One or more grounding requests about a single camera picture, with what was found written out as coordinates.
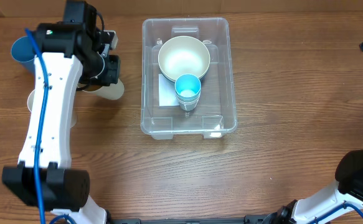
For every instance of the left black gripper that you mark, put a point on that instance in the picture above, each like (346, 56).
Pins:
(104, 77)

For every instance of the cream tall cup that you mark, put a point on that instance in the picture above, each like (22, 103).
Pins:
(111, 92)
(30, 101)

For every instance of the cream bowl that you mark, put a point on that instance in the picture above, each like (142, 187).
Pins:
(173, 75)
(183, 52)

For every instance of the blue bowl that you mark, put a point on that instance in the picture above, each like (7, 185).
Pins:
(173, 81)

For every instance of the light blue small cup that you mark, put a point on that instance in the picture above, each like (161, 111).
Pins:
(187, 86)

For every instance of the grey small cup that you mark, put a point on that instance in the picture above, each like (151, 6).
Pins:
(188, 107)

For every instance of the green small cup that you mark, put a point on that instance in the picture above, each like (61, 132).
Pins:
(187, 99)

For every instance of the pink small cup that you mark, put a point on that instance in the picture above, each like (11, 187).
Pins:
(188, 102)

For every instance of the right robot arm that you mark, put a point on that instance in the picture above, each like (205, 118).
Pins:
(342, 196)

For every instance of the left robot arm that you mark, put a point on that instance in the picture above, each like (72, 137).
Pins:
(68, 57)

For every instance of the white label in bin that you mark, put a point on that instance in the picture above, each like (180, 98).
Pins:
(167, 93)

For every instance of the clear plastic storage bin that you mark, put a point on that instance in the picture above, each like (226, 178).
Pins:
(215, 114)

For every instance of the blue tall cup far left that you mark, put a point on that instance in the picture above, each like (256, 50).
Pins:
(23, 53)

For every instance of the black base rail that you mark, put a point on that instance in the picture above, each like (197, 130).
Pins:
(247, 219)

